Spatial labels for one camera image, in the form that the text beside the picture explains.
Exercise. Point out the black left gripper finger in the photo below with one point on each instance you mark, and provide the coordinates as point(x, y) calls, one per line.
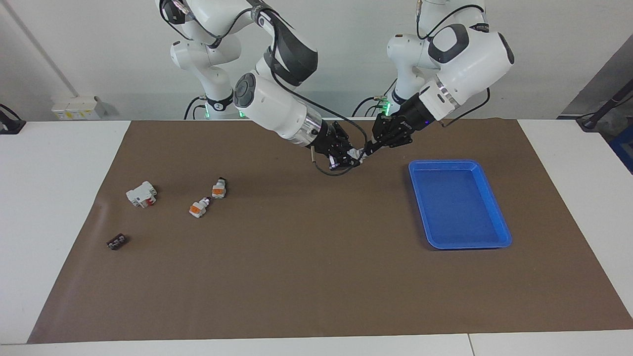
point(393, 141)
point(385, 126)

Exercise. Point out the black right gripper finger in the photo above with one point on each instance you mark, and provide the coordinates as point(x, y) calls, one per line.
point(342, 161)
point(346, 138)

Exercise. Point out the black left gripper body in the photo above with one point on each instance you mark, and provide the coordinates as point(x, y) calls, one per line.
point(415, 114)

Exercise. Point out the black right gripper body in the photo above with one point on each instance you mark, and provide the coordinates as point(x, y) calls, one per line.
point(327, 137)

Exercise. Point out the white switch with black knob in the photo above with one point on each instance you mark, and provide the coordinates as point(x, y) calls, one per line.
point(357, 156)

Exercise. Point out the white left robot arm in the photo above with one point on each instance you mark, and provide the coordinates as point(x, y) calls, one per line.
point(465, 54)

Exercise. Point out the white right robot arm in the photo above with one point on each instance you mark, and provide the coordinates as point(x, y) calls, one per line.
point(269, 106)

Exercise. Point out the blue plastic tray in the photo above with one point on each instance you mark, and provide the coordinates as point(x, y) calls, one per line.
point(457, 205)

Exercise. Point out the brown table mat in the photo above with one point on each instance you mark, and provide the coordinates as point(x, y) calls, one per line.
point(296, 272)

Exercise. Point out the black stand pole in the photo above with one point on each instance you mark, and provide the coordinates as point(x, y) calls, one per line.
point(606, 106)

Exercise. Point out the white circuit breaker red lever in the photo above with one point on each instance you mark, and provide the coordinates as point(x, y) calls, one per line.
point(140, 194)

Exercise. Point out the blue box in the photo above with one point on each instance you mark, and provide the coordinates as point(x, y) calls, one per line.
point(624, 148)

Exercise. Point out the small dark cylindrical component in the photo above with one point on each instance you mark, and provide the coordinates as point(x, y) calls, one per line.
point(116, 242)

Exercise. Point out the orange and white push switch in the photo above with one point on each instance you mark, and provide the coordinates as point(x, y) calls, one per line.
point(198, 208)
point(219, 189)

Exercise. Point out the white wall socket box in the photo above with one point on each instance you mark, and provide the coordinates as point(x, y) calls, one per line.
point(76, 109)

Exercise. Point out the black clamp mount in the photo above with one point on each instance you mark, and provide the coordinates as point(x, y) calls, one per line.
point(10, 124)

